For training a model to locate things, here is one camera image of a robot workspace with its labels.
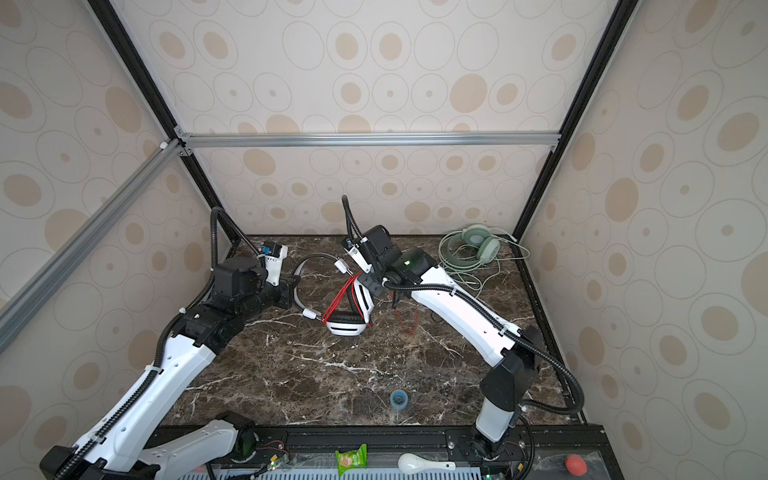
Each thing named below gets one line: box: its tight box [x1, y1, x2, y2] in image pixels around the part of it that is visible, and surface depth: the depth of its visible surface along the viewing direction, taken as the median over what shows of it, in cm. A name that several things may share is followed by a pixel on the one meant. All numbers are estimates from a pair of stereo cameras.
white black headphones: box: [323, 274, 375, 337], surface depth 70 cm
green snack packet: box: [335, 443, 367, 477], surface depth 71 cm
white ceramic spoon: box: [398, 452, 457, 475], surface depth 72 cm
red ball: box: [565, 454, 587, 476], surface depth 70 cm
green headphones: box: [448, 223, 501, 265], surface depth 115 cm
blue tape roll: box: [390, 389, 409, 410], surface depth 82 cm
